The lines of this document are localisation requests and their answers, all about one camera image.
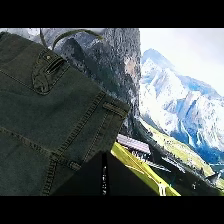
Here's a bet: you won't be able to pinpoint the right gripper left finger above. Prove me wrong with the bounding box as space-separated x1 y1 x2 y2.
52 150 107 197

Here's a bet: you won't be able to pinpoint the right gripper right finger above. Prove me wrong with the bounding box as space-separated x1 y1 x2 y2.
105 151 162 197

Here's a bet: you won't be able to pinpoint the dark green jeans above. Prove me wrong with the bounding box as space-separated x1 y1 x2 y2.
0 29 131 197

